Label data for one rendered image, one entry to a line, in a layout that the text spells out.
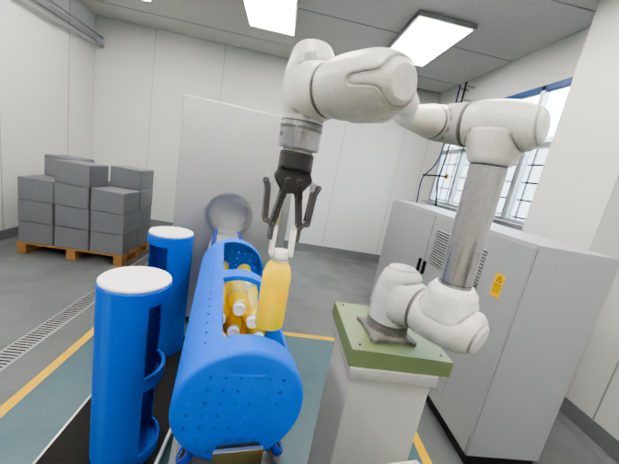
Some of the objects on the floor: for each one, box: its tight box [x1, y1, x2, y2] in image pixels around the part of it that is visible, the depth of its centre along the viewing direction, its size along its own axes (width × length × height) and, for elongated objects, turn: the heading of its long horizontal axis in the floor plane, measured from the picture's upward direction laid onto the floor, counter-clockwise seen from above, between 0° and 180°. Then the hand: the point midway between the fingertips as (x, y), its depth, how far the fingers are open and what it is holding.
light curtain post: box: [274, 193, 292, 249], centre depth 214 cm, size 6×6×170 cm
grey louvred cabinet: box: [369, 199, 619, 464], centre depth 279 cm, size 54×215×145 cm, turn 144°
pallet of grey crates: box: [17, 154, 154, 267], centre depth 396 cm, size 120×80×119 cm
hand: (282, 241), depth 69 cm, fingers closed on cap, 4 cm apart
